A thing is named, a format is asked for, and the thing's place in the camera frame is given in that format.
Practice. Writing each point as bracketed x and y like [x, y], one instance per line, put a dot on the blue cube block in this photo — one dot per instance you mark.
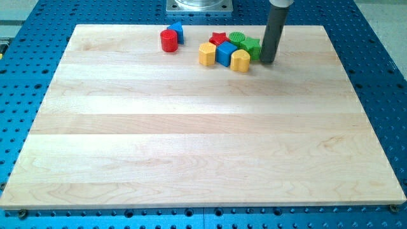
[224, 52]

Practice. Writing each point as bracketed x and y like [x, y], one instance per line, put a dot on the green ridged cylinder block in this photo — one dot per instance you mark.
[236, 38]

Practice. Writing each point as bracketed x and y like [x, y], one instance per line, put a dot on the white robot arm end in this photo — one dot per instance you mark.
[281, 3]

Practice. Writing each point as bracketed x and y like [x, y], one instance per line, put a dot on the yellow hexagon block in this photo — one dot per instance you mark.
[207, 54]

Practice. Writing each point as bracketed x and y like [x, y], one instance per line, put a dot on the red cylinder block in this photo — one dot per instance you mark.
[168, 38]

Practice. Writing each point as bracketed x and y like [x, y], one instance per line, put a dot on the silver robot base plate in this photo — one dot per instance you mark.
[182, 6]

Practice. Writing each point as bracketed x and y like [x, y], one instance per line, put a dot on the blue perforated metal table plate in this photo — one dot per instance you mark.
[359, 31]

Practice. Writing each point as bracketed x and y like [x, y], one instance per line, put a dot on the light wooden board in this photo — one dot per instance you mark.
[124, 124]

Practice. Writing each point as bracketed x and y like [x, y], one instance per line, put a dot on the left corner board clamp screw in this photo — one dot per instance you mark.
[22, 213]

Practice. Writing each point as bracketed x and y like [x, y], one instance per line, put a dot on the red star block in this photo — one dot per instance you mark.
[218, 38]

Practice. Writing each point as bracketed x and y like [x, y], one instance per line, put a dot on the blue triangle block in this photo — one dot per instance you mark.
[178, 28]

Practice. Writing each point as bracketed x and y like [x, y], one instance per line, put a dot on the right corner board clamp screw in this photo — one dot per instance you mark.
[393, 208]

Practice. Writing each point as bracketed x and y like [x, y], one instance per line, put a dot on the dark grey cylindrical robot stylus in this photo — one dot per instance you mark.
[273, 31]

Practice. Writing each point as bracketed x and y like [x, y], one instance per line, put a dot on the corner board clamp screw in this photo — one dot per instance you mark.
[393, 208]
[22, 213]

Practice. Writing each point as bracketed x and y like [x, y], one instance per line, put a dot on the green star block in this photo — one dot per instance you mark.
[252, 46]

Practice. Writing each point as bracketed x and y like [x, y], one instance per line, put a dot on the yellow heart block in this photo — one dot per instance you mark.
[240, 61]

